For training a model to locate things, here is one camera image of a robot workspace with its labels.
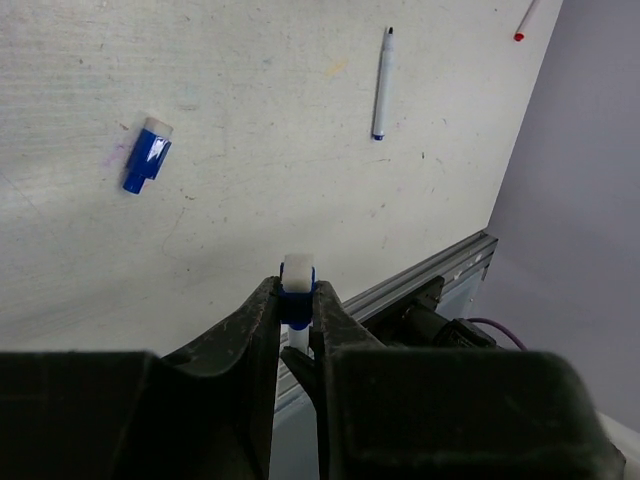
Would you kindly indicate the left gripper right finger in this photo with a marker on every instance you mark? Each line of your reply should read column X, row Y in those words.
column 385, row 412

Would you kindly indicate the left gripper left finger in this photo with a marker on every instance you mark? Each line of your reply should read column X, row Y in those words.
column 205, row 411

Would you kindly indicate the white pen blue end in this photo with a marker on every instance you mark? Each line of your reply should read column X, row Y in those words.
column 295, row 292

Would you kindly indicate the blue pen cap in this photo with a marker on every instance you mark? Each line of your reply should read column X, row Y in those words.
column 147, row 155

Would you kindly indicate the white pen red end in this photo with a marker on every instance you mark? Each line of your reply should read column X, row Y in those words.
column 520, row 32

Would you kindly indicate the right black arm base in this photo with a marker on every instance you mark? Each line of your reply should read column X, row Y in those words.
column 412, row 321

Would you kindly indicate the aluminium frame rail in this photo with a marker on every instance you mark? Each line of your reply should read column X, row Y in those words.
column 319, row 321

